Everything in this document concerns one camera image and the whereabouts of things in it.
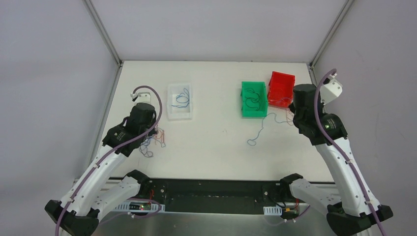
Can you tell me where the green plastic bin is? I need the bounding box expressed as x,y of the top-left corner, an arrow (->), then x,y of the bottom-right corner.
240,81 -> 268,118

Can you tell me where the coloured wire bundle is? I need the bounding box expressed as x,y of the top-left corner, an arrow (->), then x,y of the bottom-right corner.
138,127 -> 167,158

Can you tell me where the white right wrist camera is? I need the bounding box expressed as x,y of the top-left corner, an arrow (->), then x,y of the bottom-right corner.
320,73 -> 343,105

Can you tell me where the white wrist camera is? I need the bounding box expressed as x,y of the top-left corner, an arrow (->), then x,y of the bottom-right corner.
131,92 -> 151,104
320,73 -> 343,105

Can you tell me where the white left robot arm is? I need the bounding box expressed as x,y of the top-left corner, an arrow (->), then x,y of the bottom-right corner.
45,102 -> 160,236

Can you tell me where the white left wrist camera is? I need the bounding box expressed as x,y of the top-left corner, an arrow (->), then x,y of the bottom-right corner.
131,92 -> 151,104

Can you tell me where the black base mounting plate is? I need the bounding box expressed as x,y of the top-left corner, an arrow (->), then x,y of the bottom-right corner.
127,170 -> 301,215

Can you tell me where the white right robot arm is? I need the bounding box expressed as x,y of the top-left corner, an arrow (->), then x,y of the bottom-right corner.
279,84 -> 393,236

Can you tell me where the clear plastic bin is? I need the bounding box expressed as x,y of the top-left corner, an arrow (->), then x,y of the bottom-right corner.
167,83 -> 193,121

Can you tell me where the red plastic bin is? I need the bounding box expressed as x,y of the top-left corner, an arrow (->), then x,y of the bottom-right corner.
267,71 -> 296,108

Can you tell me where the orange wire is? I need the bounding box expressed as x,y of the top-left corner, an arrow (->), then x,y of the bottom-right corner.
272,83 -> 294,126

